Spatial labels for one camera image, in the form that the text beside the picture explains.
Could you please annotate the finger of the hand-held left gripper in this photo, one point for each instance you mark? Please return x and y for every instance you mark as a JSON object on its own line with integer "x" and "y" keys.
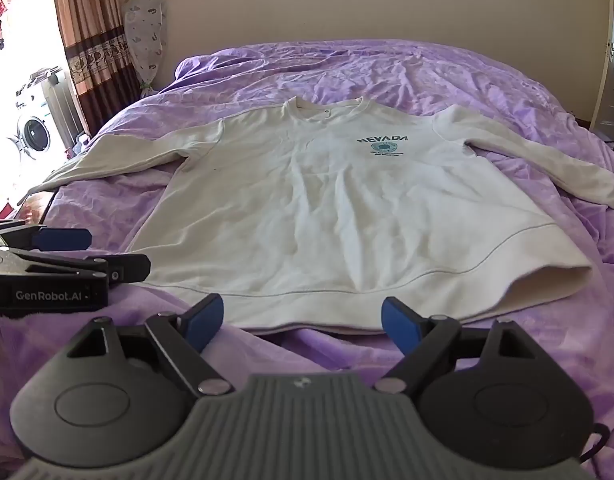
{"x": 122, "y": 267}
{"x": 62, "y": 239}

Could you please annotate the white washing machine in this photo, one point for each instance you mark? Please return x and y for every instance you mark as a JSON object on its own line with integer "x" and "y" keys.
{"x": 34, "y": 127}

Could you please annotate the purple blanket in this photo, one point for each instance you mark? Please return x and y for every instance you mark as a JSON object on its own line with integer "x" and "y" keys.
{"x": 437, "y": 90}

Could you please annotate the brown wooden bedside furniture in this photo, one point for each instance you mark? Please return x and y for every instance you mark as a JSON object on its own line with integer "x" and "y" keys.
{"x": 34, "y": 205}

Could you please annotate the standing fan in patterned cover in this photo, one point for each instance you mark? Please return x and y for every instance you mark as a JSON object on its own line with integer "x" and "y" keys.
{"x": 146, "y": 35}

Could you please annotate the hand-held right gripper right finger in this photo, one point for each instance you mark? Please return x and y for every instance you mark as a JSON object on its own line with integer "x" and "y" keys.
{"x": 396, "y": 323}

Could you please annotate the white printed sweatshirt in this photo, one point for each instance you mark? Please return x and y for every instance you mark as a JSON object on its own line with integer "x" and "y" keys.
{"x": 337, "y": 210}

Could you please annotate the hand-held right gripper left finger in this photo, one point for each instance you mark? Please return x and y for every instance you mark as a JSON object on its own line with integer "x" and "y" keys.
{"x": 207, "y": 321}

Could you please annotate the brown patterned curtain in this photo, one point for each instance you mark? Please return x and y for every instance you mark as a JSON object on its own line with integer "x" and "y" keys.
{"x": 94, "y": 35}

